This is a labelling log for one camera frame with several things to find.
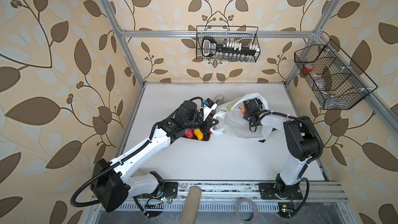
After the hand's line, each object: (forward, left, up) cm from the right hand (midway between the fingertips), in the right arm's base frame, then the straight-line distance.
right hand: (250, 117), depth 99 cm
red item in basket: (+15, -31, +26) cm, 43 cm away
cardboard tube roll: (-46, +38, +1) cm, 59 cm away
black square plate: (-13, +29, 0) cm, 32 cm away
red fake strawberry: (-12, +39, +2) cm, 41 cm away
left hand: (-16, +24, +23) cm, 37 cm away
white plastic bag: (-2, +14, -1) cm, 14 cm away
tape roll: (-48, +8, -3) cm, 49 cm away
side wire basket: (-3, -33, +33) cm, 47 cm away
